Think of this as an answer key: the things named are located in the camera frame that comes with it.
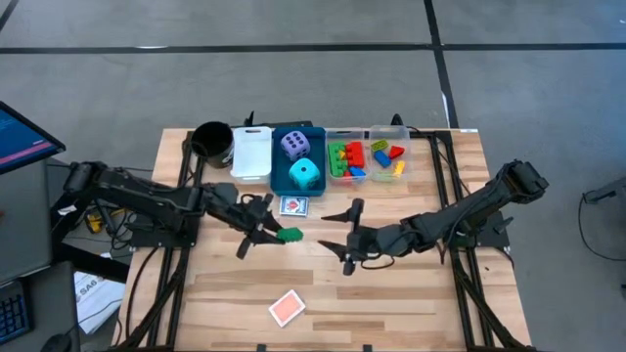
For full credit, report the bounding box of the purple foam die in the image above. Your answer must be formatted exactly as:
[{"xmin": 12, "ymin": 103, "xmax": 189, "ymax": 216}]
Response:
[{"xmin": 280, "ymin": 130, "xmax": 312, "ymax": 162}]

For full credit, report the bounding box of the dark blue plastic bin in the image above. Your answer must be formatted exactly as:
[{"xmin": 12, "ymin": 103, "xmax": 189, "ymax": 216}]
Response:
[{"xmin": 270, "ymin": 126, "xmax": 328, "ymax": 198}]

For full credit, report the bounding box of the long green toy brick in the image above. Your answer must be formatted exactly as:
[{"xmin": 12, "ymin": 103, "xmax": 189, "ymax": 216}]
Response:
[{"xmin": 328, "ymin": 141, "xmax": 348, "ymax": 178}]

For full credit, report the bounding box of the white plastic bin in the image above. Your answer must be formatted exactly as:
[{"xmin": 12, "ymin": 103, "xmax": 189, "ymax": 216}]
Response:
[{"xmin": 230, "ymin": 125, "xmax": 274, "ymax": 185}]

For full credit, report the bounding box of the teal foam die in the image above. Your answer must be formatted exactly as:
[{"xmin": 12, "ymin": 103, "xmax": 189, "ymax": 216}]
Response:
[{"xmin": 288, "ymin": 156, "xmax": 323, "ymax": 192}]

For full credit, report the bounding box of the clear plastic bin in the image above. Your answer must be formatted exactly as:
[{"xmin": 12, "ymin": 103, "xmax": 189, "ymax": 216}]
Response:
[
  {"xmin": 368, "ymin": 124, "xmax": 413, "ymax": 184},
  {"xmin": 325, "ymin": 127, "xmax": 370, "ymax": 186}
]

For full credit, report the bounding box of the blue playing card box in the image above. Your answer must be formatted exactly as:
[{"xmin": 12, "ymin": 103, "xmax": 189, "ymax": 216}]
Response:
[{"xmin": 278, "ymin": 195, "xmax": 311, "ymax": 218}]

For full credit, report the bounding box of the black floor cable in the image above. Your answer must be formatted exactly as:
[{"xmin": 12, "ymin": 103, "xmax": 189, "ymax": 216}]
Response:
[{"xmin": 578, "ymin": 187, "xmax": 626, "ymax": 264}]

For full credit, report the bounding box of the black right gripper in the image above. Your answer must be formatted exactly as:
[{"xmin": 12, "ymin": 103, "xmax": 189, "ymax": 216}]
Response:
[{"xmin": 317, "ymin": 198, "xmax": 393, "ymax": 276}]

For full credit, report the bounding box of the computer keyboard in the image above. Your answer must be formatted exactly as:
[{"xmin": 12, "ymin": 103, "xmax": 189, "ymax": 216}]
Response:
[{"xmin": 0, "ymin": 279, "xmax": 32, "ymax": 346}]

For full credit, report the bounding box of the white paper sheet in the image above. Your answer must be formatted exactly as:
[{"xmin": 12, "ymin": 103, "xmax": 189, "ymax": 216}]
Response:
[{"xmin": 72, "ymin": 270, "xmax": 127, "ymax": 335}]

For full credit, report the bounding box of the grey desk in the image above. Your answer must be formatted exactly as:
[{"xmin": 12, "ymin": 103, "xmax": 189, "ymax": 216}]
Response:
[{"xmin": 0, "ymin": 158, "xmax": 53, "ymax": 286}]

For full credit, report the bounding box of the black table frame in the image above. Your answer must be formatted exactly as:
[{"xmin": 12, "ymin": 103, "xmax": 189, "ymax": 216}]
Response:
[{"xmin": 116, "ymin": 110, "xmax": 537, "ymax": 352}]

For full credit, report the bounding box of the black cup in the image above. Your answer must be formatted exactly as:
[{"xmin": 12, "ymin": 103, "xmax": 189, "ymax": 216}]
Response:
[{"xmin": 189, "ymin": 120, "xmax": 236, "ymax": 170}]

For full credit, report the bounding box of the short green toy brick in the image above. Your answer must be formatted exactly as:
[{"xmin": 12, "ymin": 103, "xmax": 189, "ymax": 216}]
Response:
[{"xmin": 276, "ymin": 227, "xmax": 304, "ymax": 244}]

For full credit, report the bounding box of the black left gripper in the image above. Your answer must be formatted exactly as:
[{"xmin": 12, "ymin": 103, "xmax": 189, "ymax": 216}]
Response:
[{"xmin": 228, "ymin": 193, "xmax": 287, "ymax": 261}]

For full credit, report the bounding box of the computer monitor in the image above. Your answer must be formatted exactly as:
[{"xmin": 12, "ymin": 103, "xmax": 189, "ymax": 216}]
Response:
[{"xmin": 0, "ymin": 100, "xmax": 67, "ymax": 176}]

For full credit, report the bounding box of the dark computer mouse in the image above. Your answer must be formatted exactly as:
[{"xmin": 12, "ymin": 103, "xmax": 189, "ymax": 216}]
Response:
[{"xmin": 40, "ymin": 330, "xmax": 75, "ymax": 352}]

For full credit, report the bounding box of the yellow hand tool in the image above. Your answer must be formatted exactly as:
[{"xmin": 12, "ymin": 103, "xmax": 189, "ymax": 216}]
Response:
[{"xmin": 83, "ymin": 210, "xmax": 106, "ymax": 236}]

